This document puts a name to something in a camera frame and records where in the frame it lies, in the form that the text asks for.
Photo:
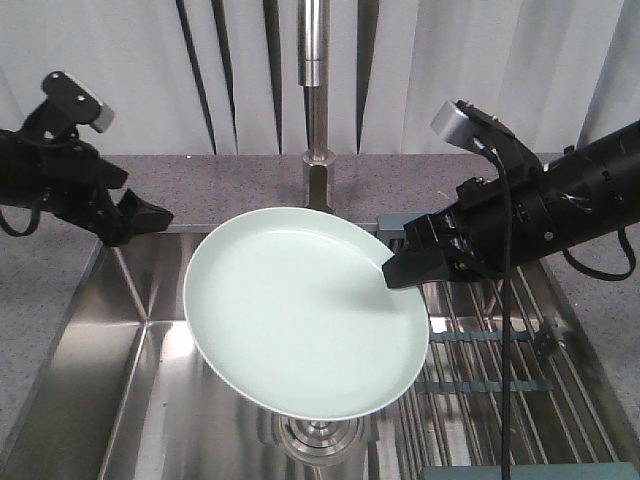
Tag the stainless steel sink basin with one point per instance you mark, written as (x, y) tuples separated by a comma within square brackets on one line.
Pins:
[(126, 395)]

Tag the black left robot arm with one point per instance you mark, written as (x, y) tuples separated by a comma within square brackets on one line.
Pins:
[(26, 179)]

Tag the pale green round plate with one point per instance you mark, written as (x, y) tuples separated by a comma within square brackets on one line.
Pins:
[(290, 308)]

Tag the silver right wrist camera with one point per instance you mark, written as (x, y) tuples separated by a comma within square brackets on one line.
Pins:
[(460, 123)]

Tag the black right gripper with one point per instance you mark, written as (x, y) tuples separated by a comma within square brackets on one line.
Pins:
[(469, 240)]

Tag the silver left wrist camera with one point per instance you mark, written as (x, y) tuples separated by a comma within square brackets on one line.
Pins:
[(69, 103)]

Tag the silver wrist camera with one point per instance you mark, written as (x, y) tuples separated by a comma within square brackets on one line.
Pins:
[(460, 123), (69, 103)]

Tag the chrome kitchen faucet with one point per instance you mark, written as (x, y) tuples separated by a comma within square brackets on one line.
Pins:
[(313, 67)]

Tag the white pleated curtain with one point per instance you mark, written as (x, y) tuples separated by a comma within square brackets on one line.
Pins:
[(221, 77)]

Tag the round steel sink drain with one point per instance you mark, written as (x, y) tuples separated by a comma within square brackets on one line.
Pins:
[(318, 443)]

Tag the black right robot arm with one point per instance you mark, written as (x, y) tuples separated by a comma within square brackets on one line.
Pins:
[(588, 193)]

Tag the steel wire dish rack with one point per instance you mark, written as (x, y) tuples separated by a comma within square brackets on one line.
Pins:
[(448, 425)]

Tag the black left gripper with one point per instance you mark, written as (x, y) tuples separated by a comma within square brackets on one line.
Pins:
[(80, 196)]

